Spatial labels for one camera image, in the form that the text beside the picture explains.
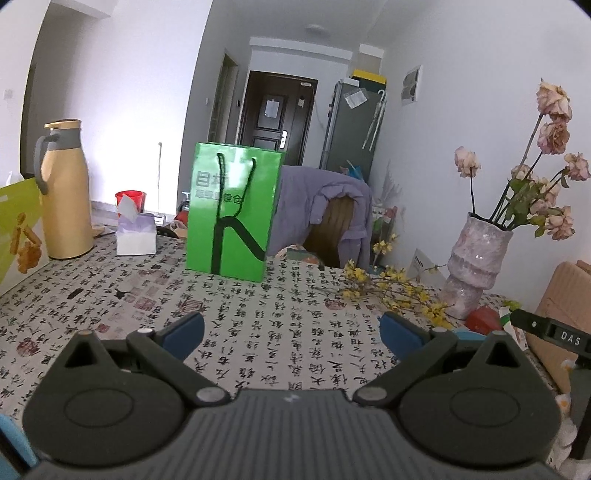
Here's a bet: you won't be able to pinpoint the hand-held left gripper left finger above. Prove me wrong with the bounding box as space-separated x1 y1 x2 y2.
60 311 232 407

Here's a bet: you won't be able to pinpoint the white striped card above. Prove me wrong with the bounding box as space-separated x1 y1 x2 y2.
411 248 442 278

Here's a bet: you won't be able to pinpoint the mottled pink vase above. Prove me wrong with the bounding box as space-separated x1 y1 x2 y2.
438 212 514 320

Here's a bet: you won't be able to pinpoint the pink small suitcase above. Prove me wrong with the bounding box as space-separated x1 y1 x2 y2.
526 261 591 393

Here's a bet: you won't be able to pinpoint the wooden chair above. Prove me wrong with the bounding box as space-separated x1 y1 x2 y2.
305 196 359 269

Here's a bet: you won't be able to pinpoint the calligraphy print tablecloth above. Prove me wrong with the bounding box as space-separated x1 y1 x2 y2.
0 225 570 441

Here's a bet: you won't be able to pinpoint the chair with purple jacket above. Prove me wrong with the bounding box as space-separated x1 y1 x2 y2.
270 166 374 269

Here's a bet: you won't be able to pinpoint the white wall panel box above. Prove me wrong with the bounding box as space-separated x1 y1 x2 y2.
401 65 424 107

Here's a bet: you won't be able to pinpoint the green paper bag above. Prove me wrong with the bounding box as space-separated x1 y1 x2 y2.
185 142 286 282

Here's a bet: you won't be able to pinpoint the dried pale grass bunch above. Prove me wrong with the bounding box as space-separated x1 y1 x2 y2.
372 159 403 218

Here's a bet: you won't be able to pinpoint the beige thermos jug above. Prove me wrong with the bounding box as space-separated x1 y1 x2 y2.
34 119 95 260

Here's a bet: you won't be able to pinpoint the red packet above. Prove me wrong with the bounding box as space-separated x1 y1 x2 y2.
465 305 504 333

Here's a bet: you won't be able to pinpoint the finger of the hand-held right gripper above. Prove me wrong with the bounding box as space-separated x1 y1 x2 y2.
509 308 591 356

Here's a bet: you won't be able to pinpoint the dark brown door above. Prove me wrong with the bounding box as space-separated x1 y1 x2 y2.
238 70 319 167

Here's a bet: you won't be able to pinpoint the yellow-green snack box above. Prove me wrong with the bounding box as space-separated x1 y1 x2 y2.
0 178 49 296

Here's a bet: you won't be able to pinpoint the grey refrigerator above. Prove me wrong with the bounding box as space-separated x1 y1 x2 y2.
320 78 387 179

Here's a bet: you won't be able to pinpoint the red bucket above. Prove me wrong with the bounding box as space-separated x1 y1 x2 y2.
115 190 147 216

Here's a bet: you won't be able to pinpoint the white umbrella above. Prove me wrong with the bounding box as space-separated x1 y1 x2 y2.
362 90 387 151

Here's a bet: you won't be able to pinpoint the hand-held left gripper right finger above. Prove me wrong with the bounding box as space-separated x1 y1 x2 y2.
354 311 525 407

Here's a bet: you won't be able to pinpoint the tissue pack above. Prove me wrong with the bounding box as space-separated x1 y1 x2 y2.
115 194 158 257

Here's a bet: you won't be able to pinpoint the dried pink roses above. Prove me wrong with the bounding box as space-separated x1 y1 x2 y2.
455 79 591 241

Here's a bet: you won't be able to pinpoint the yellow and black box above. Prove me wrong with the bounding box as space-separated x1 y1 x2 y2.
349 69 388 86

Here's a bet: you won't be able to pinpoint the yellow flower branch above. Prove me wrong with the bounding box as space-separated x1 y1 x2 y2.
318 233 456 331

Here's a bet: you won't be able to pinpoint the small white green box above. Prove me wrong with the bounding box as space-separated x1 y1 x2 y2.
499 307 530 352

